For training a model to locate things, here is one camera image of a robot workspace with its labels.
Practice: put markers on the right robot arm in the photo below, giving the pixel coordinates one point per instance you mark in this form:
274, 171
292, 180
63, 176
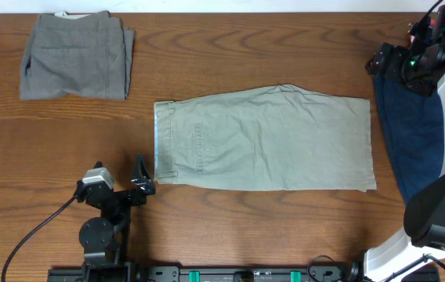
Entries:
421, 239

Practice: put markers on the navy blue shorts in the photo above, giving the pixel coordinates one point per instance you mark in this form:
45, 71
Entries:
412, 127

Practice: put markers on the folded grey shorts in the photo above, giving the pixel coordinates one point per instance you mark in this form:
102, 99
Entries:
88, 56

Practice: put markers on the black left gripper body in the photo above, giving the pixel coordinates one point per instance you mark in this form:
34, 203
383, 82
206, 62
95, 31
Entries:
128, 201

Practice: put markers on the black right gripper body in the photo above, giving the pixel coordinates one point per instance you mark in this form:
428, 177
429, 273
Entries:
412, 70

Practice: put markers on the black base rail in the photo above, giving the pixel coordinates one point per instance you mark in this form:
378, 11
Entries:
176, 274

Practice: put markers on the khaki beige shorts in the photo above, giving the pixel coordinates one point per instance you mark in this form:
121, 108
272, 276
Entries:
271, 138

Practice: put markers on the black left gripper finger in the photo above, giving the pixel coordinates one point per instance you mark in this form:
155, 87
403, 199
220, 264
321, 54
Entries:
98, 164
141, 178

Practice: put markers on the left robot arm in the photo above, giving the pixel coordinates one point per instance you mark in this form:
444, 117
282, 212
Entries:
104, 238

